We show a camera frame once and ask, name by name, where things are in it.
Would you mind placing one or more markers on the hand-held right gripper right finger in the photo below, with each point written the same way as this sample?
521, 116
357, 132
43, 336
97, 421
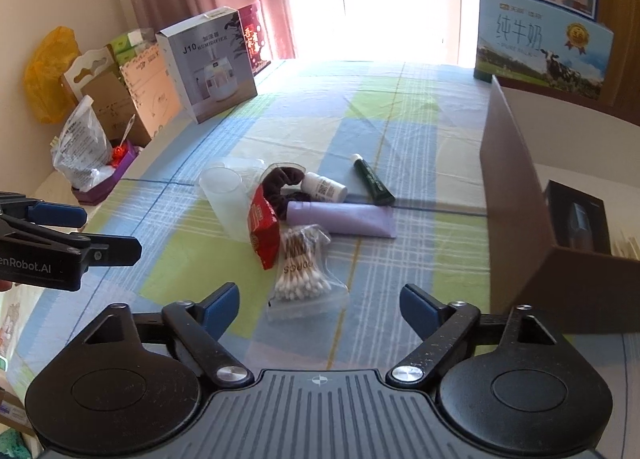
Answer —
416, 306

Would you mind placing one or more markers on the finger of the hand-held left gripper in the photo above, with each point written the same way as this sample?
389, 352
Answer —
55, 215
112, 249

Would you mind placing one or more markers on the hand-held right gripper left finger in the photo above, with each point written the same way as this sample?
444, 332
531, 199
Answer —
222, 306

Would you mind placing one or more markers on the clear plastic cup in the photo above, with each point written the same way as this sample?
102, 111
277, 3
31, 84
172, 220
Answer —
225, 194

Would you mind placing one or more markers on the purple cosmetic tube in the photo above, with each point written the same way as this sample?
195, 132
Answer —
340, 220

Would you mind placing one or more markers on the dark green lip gel tube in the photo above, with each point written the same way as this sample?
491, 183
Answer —
372, 181

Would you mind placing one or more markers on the brown cardboard storage box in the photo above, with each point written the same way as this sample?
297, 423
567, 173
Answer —
515, 199

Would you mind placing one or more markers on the purple box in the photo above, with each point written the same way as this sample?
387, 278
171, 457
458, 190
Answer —
107, 184

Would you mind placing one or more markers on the clear printed plastic bag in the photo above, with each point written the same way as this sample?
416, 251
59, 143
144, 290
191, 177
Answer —
80, 144

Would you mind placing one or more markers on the red snack packet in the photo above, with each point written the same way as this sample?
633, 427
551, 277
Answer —
264, 231

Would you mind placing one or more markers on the bag of cotton swabs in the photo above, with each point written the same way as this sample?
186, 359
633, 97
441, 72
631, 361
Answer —
302, 269

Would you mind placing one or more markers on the brown cardboard hang package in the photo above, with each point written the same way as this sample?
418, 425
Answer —
105, 104

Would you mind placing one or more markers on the dark velvet scrunchie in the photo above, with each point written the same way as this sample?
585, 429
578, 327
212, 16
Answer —
272, 176

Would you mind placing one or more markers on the yellow plastic bag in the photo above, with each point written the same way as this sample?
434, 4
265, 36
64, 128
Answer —
47, 74

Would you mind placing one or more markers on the small white bottle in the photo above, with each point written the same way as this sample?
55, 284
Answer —
322, 186

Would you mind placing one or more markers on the pale pink cardboard box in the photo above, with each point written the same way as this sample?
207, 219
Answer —
150, 94

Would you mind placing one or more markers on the green packet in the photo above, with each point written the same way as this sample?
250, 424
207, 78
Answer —
125, 45

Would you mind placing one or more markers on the black product box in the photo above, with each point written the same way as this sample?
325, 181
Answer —
580, 216

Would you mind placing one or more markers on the grey humidifier box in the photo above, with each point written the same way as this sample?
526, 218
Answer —
210, 64

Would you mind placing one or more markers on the red gift box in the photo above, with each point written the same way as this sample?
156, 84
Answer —
255, 44

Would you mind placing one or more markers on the blue milk carton box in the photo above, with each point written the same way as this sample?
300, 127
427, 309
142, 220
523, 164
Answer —
540, 49

